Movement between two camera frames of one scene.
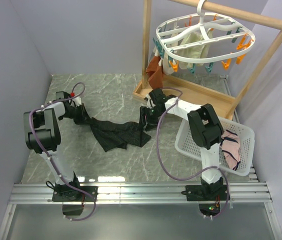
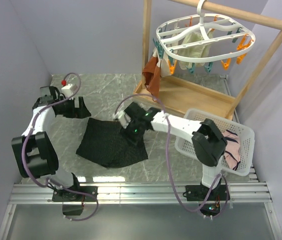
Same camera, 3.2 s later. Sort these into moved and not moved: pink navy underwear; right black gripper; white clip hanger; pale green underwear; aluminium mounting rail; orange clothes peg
Moved: orange clothes peg; right black gripper
Not moved: aluminium mounting rail; white clip hanger; pink navy underwear; pale green underwear
